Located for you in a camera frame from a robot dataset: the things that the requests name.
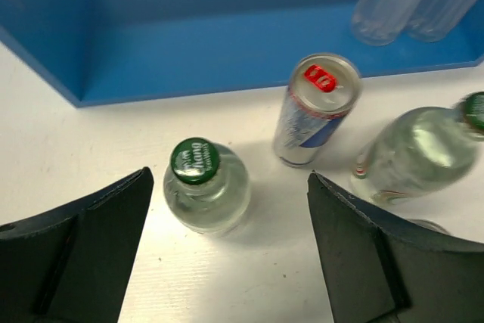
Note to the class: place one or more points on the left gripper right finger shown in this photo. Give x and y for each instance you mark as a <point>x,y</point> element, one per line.
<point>379,267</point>

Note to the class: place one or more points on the clear chang bottle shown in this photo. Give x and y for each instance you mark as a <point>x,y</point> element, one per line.
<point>422,151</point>
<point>206,186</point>

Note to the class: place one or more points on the left clear Chang bottle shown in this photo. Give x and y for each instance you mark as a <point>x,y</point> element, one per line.
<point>206,186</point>

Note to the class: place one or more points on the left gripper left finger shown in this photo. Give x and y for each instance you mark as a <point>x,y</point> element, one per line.
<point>73,263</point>

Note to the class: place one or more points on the red bull can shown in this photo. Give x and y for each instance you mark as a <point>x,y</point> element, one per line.
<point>430,225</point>
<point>322,91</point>

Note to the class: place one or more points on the blue and yellow shelf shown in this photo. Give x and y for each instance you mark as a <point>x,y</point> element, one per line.
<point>97,52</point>

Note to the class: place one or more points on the front Red Bull can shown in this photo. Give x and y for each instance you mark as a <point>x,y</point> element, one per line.
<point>430,225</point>

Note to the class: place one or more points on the rear Red Bull can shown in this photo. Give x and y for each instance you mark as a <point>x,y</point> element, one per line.
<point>322,91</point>

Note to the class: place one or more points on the right clear Chang bottle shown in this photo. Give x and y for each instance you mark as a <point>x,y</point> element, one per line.
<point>422,151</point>

